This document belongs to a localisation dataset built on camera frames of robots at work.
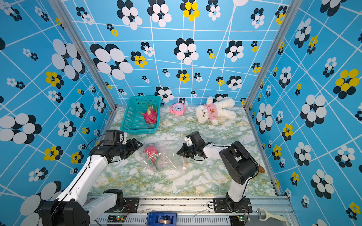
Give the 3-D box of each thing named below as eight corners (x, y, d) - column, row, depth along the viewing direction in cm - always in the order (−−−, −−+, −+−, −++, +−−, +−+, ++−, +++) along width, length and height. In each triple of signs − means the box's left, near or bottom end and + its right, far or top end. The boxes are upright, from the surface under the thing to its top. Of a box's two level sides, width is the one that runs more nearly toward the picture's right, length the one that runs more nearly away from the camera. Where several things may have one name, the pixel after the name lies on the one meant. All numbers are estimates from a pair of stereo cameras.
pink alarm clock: (169, 112, 119) (168, 109, 116) (174, 103, 125) (174, 101, 123) (181, 116, 116) (181, 114, 113) (187, 107, 122) (187, 105, 120)
